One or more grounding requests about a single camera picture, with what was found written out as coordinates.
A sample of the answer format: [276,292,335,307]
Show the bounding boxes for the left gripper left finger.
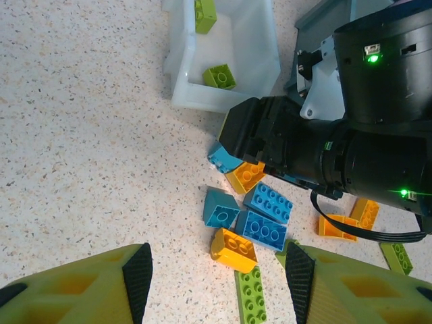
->
[0,242,154,324]

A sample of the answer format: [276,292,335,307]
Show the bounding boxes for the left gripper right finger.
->
[285,241,432,324]

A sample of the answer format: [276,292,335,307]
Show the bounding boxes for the blue sloped lego brick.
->
[207,140,244,175]
[202,186,241,230]

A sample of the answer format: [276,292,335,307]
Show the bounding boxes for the small green lego brick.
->
[201,63,238,91]

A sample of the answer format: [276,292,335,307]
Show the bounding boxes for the orange rounded printed lego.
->
[318,214,359,243]

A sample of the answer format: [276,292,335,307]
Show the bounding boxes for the white plastic bin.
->
[162,0,281,114]

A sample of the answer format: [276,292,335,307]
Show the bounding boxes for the orange curved lego brick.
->
[209,227,259,273]

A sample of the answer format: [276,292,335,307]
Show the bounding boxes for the black flat gripper cable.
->
[309,188,427,242]

